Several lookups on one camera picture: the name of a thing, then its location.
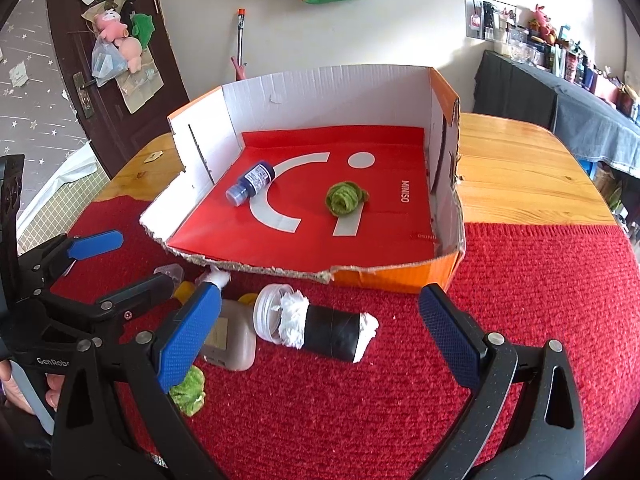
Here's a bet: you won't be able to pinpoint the white plush toy yellow feet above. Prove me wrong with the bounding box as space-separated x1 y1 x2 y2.
172 266 261 311

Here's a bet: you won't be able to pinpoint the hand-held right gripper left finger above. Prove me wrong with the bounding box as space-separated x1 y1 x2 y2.
52 284 226 480

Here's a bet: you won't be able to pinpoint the grey rounded case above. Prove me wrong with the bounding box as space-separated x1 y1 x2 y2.
200 299 258 372

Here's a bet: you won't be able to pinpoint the red knitted mat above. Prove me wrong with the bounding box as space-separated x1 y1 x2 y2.
47 195 640 480

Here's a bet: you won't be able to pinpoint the blue bottle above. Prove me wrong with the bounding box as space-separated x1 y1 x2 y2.
225 161 277 207

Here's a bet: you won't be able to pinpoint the metal door handle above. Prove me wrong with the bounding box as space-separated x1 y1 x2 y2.
72 72 96 120

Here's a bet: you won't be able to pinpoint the metal mop stick orange cap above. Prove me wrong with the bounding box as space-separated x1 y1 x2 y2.
235 8 247 81

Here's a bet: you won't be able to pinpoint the wall mirror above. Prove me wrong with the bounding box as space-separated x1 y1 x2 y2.
462 0 518 43

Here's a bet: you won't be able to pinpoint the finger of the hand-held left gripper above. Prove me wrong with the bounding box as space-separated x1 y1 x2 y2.
17 230 125 291
30 274 176 333

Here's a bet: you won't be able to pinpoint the clear plastic case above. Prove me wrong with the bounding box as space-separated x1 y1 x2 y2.
252 284 296 345

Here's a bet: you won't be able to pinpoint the pink plush figure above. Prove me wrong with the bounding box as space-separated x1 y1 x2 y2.
530 4 557 43

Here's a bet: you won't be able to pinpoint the row of bottles and jars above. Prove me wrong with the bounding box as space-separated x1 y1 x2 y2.
492 22 640 121

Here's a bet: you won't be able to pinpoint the side table with dark cloth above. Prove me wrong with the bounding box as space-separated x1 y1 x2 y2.
472 50 640 178

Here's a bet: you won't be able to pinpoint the black roll with white stuffing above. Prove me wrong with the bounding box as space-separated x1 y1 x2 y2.
277 292 380 363

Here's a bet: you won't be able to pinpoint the red paper liner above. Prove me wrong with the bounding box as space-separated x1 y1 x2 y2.
167 126 441 273

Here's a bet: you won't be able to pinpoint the clear hanging organizer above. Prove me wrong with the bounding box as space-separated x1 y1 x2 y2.
117 55 163 115

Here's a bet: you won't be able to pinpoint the green plush toy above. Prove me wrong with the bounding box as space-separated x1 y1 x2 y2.
131 12 157 53

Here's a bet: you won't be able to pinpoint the orange and white cardboard box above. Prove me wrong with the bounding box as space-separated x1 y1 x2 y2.
139 64 467 295

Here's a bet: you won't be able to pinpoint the pink plush toy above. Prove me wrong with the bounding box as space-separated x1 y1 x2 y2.
119 37 144 73
95 10 127 41

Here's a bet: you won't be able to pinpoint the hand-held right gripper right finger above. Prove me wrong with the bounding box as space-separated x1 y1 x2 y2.
419 284 587 480

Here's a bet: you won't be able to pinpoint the dark brown door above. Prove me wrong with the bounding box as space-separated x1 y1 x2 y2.
44 0 191 181

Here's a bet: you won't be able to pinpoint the person's left hand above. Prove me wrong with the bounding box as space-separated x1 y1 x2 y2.
0 360 66 416

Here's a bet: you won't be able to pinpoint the green felt ball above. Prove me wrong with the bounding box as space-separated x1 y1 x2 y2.
325 180 371 218
167 365 207 417

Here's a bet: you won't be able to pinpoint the clear plastic bag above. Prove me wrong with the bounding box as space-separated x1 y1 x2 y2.
91 37 130 87

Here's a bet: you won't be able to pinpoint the clear plastic package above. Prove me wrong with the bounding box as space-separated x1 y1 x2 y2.
152 264 186 291

